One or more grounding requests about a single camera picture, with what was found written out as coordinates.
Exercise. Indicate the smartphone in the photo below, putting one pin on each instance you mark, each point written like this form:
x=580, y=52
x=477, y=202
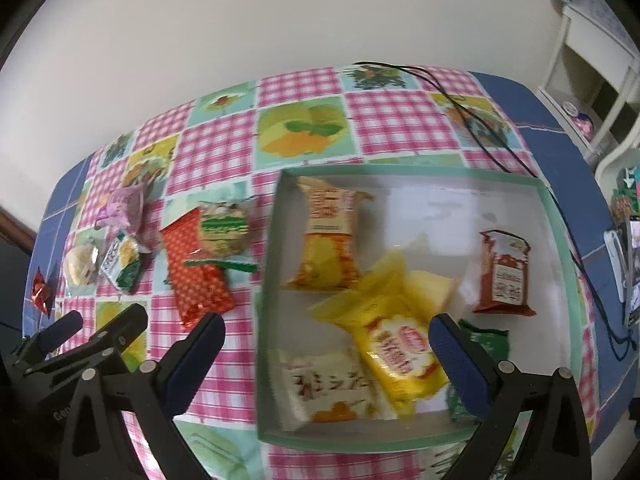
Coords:
x=634, y=270

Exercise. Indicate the dark wooden furniture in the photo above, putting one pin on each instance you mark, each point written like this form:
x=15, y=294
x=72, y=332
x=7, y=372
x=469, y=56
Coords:
x=12, y=240

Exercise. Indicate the orange and cream cake packet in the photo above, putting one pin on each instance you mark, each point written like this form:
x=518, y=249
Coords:
x=327, y=237

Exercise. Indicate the white chair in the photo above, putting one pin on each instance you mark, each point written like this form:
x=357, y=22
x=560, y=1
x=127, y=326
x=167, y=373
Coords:
x=612, y=160

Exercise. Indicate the dark green snack packet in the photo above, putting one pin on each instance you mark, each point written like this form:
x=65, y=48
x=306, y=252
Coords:
x=487, y=345

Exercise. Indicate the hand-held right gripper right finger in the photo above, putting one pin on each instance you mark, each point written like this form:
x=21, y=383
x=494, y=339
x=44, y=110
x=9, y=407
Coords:
x=460, y=360

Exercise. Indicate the clear green-striped cookie packet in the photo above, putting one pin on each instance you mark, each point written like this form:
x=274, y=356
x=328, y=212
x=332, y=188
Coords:
x=225, y=227

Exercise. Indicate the small pink round item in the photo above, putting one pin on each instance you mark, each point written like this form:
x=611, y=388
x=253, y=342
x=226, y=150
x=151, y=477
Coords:
x=580, y=120

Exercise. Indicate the white shelf unit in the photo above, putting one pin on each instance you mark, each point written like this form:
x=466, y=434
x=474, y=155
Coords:
x=585, y=45

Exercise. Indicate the white and green snack packet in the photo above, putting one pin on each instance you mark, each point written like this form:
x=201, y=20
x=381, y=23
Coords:
x=122, y=260

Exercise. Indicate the purple snack packet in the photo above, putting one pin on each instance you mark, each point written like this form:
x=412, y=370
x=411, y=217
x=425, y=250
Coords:
x=122, y=205

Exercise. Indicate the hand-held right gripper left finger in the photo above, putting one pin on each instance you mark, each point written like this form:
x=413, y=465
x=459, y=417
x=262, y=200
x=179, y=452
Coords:
x=195, y=360

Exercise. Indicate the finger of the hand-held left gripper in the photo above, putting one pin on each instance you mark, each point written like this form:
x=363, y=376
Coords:
x=122, y=327
x=62, y=331

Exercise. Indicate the white box with mint edge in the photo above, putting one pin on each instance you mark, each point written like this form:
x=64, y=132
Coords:
x=440, y=220

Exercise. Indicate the clear-wrapped white bun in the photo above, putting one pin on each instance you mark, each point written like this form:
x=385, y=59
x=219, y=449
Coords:
x=80, y=265

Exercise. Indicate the red patterned long packet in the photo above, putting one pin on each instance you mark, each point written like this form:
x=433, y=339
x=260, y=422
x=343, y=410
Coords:
x=195, y=280

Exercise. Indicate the white biscuit packet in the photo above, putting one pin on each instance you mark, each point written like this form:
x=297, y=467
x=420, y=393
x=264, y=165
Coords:
x=320, y=385

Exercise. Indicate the red foil candy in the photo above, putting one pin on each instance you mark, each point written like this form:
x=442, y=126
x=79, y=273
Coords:
x=41, y=292

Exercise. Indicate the checkered fruit tablecloth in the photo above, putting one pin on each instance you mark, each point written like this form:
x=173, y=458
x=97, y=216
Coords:
x=550, y=125

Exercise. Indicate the red and white snack packet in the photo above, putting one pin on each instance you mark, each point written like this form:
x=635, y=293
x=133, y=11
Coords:
x=502, y=272

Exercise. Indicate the white phone holder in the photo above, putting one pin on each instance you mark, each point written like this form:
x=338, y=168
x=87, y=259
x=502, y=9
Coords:
x=615, y=265

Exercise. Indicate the yellow bread packet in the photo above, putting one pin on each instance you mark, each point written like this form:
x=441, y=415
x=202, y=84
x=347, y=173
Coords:
x=390, y=345

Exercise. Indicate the pink checkered fruit-print tablecloth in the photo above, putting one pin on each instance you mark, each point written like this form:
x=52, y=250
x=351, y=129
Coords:
x=215, y=155

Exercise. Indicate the green and pink box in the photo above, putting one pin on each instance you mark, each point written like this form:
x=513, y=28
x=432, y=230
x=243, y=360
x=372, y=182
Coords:
x=625, y=192

